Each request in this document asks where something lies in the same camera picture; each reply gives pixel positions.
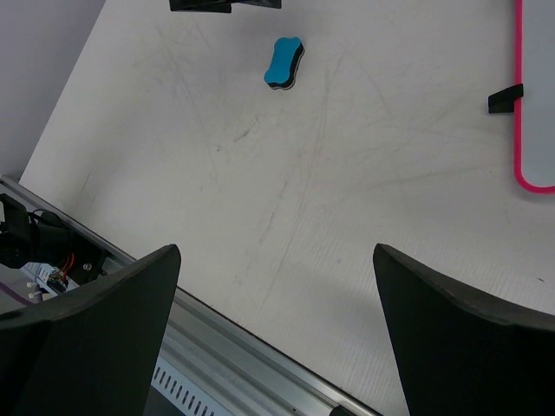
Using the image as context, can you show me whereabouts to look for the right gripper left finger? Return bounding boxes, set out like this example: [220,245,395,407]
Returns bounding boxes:
[1,244,181,415]

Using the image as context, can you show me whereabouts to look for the aluminium mounting rail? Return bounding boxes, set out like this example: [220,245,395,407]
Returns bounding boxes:
[0,174,382,416]

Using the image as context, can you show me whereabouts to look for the pink framed whiteboard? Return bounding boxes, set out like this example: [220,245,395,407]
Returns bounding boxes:
[513,0,554,194]

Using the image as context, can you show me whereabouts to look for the blue whiteboard eraser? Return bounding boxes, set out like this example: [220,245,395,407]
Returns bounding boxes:
[264,37,304,90]

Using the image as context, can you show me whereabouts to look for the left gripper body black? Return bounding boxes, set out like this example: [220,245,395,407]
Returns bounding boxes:
[169,0,282,13]

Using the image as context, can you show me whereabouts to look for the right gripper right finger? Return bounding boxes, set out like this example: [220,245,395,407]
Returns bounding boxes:
[373,244,554,415]

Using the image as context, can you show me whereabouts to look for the black whiteboard clip lower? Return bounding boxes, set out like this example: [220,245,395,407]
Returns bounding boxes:
[487,83,524,114]

